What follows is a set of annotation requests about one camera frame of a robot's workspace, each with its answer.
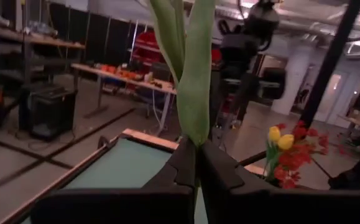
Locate green flower stem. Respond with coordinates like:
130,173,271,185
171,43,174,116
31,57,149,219
147,0,218,147

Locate wooden shelf rack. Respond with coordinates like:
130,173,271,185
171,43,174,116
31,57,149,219
0,9,86,85

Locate wooden workbench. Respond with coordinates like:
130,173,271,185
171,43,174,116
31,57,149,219
70,63,177,138

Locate black curtain partition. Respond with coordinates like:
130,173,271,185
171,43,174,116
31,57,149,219
48,2,143,66

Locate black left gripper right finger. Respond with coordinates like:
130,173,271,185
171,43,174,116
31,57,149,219
199,139,360,224

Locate black table corner clamp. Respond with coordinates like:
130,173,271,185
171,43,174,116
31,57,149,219
97,135,111,149

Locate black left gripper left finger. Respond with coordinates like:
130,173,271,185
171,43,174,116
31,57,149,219
30,138,198,224

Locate orange plastic parts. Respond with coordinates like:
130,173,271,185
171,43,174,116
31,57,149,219
100,63,137,80

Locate black case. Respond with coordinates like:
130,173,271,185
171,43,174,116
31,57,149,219
150,62,172,82

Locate red artificial flower bunch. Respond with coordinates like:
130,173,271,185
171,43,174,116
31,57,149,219
274,119,330,190

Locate black equipment box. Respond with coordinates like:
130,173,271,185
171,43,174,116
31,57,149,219
18,85,78,141

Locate yellow-green flower stem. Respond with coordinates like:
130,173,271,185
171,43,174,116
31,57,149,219
271,134,295,175

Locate red bin rack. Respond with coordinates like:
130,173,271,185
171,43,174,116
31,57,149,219
129,30,165,68

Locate black rig frame post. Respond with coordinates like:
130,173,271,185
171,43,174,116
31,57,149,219
300,0,360,128

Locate white round pillar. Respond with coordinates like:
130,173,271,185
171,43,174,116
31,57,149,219
271,39,308,116

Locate wooden desk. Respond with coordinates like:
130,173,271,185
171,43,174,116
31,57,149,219
337,113,360,147

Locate yellow artificial tulip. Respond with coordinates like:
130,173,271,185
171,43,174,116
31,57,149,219
265,126,282,180

